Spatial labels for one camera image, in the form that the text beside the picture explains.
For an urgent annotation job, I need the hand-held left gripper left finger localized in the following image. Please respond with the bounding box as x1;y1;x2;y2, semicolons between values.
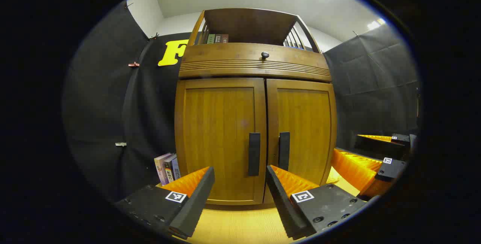
115;167;215;240

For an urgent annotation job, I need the black backdrop cloth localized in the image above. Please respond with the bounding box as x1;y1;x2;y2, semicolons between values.
323;24;420;150
123;33;193;199
63;3;151;199

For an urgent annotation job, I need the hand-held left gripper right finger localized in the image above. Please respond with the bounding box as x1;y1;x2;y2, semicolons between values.
266;165;367;241

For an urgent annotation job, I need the wooden cabinet door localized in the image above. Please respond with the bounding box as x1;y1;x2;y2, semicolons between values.
265;79;337;204
175;78;266;205

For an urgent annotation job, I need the black spine book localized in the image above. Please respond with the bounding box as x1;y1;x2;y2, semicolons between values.
163;156;177;183

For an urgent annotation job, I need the wooden double-door shoe cabinet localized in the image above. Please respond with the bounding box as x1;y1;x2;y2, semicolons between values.
174;8;337;206

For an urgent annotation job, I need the wooden drawer with black knob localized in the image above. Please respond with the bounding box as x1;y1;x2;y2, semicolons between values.
179;43;332;82

